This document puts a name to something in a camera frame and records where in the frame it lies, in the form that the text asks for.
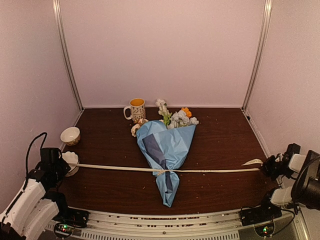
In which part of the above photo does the round white bowl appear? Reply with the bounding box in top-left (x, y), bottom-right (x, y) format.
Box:
top-left (60, 126), bottom-right (81, 146)

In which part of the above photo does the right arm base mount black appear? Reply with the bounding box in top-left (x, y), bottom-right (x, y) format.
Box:
top-left (239, 188), bottom-right (282, 226)

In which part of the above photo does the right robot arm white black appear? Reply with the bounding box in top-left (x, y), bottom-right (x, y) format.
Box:
top-left (256, 143), bottom-right (320, 221)

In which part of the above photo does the blue tissue paper sheet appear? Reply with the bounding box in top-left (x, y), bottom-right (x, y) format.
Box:
top-left (136, 120), bottom-right (196, 208)

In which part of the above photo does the left vertical aluminium rail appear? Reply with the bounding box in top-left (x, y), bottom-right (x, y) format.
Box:
top-left (52, 0), bottom-right (84, 112)

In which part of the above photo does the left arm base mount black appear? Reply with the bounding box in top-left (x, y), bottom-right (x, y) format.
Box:
top-left (47, 191), bottom-right (89, 239)

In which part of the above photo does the floral mug yellow inside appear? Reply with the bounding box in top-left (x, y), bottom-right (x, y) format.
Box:
top-left (123, 98), bottom-right (146, 124)

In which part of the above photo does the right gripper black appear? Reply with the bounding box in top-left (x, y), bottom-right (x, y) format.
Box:
top-left (260, 155), bottom-right (294, 181)

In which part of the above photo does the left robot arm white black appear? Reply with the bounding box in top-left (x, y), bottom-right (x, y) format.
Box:
top-left (0, 132), bottom-right (72, 240)

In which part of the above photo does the orange fake flower stem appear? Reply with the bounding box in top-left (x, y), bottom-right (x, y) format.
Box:
top-left (181, 107), bottom-right (192, 118)

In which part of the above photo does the white small fake flower stem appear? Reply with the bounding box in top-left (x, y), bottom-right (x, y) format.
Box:
top-left (155, 98), bottom-right (172, 126)

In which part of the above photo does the right vertical aluminium rail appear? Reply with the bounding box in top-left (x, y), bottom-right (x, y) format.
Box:
top-left (241, 0), bottom-right (273, 112)

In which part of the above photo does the front aluminium frame rail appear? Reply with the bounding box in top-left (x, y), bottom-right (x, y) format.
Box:
top-left (41, 200), bottom-right (311, 240)

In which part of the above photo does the vertical aluminium rail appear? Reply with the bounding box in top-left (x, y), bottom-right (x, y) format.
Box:
top-left (241, 0), bottom-right (273, 112)
top-left (52, 0), bottom-right (84, 112)

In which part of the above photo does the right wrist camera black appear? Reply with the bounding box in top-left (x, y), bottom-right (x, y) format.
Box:
top-left (282, 143), bottom-right (301, 163)

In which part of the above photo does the cream printed ribbon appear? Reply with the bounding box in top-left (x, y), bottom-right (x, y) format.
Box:
top-left (68, 162), bottom-right (260, 176)

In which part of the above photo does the scalloped white bowl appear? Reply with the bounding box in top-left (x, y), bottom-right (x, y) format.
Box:
top-left (62, 151), bottom-right (80, 177)

